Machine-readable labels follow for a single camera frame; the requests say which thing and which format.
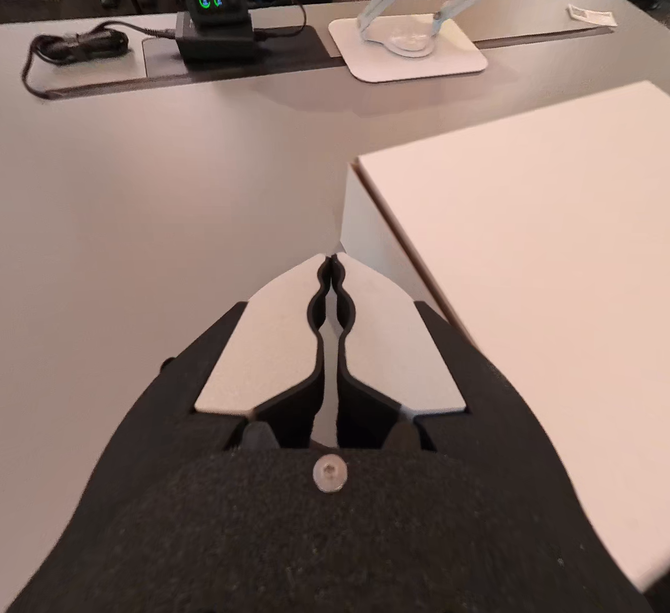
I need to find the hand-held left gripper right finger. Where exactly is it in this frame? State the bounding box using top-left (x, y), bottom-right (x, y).
top-left (330, 252), bottom-right (468, 450)

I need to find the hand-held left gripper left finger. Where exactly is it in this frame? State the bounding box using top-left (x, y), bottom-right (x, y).
top-left (195, 253), bottom-right (333, 450)

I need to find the white cardboard box with lid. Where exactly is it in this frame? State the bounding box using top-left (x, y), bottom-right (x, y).
top-left (340, 80), bottom-right (670, 594)

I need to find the white folding stand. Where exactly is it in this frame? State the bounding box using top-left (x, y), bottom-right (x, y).
top-left (328, 0), bottom-right (509, 84)

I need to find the small white paper tag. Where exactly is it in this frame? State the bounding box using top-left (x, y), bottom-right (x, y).
top-left (567, 4), bottom-right (615, 27)

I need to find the thin black cable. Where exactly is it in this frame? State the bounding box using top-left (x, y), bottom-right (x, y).
top-left (246, 0), bottom-right (307, 43)

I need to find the coiled black power cable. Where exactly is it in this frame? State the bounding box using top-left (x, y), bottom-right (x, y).
top-left (21, 20), bottom-right (179, 101)

